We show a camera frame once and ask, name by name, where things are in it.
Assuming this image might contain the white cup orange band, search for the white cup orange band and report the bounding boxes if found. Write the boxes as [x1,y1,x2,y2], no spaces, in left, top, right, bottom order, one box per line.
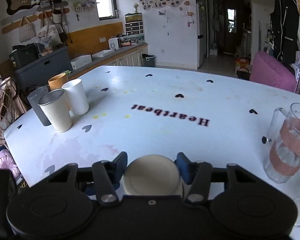
[121,154,183,196]

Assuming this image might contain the grey cup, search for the grey cup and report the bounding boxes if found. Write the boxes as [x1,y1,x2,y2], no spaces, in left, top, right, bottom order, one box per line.
[27,86,51,126]

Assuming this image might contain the glass mug pink bands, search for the glass mug pink bands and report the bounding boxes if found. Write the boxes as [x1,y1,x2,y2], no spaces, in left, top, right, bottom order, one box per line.
[262,103,300,184]

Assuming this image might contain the white storage box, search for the white storage box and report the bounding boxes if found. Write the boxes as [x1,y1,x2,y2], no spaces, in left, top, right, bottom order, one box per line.
[70,55,92,70]

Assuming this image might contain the dark waste bin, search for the dark waste bin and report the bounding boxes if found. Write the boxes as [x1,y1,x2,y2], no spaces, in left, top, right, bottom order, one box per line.
[142,54,155,67]

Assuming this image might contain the white kitchen cabinet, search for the white kitchen cabinet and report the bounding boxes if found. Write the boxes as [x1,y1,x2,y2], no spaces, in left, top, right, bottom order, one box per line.
[99,43,148,67]

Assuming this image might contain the white flat box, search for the white flat box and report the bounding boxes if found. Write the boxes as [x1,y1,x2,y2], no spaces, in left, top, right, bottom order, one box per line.
[91,49,115,58]

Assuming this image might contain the grey storage bin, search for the grey storage bin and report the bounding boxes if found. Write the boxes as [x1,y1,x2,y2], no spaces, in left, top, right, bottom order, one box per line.
[14,47,72,92]

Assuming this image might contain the purple sofa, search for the purple sofa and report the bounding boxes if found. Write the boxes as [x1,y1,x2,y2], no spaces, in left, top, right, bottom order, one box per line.
[249,51,296,93]

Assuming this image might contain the white small appliance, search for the white small appliance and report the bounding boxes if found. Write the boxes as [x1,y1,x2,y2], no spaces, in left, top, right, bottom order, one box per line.
[108,37,120,50]

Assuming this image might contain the white drawer organizer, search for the white drawer organizer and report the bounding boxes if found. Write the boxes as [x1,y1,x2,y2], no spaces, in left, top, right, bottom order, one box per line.
[125,12,144,36]

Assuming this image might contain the white hanging tote bag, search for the white hanging tote bag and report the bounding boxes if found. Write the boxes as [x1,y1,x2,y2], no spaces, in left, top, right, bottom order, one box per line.
[18,17,37,42]

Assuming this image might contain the window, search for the window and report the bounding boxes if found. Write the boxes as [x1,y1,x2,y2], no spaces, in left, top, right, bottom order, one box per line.
[96,0,119,21]

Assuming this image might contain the black hanging coat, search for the black hanging coat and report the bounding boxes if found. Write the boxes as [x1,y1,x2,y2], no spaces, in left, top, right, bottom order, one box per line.
[270,0,300,65]

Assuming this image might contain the wire basket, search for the wire basket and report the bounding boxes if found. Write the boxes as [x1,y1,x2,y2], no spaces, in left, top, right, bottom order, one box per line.
[0,77,27,147]

